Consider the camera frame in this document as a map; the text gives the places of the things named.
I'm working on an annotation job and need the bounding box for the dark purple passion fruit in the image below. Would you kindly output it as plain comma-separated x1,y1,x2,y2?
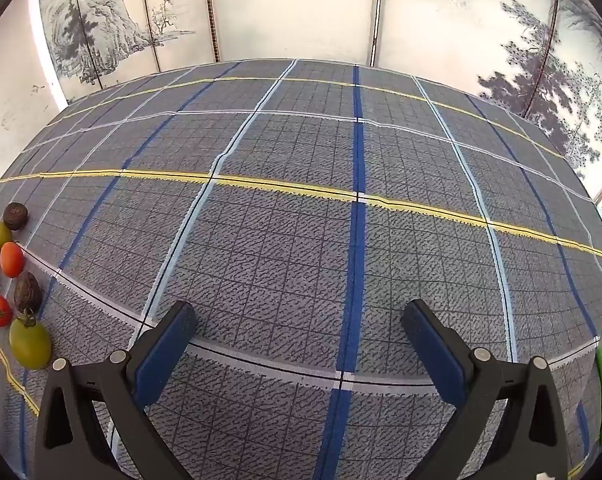
14,271,42,313
2,202,29,231

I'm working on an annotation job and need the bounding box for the landscape painted folding screen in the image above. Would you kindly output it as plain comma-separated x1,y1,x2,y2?
36,0,602,201

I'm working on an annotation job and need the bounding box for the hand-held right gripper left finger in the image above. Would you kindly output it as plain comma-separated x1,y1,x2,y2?
34,301,197,480

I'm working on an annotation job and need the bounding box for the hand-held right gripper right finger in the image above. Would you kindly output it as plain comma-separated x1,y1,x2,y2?
400,299,569,480

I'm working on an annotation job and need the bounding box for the grey plaid tablecloth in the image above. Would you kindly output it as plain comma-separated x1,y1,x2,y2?
0,58,602,480

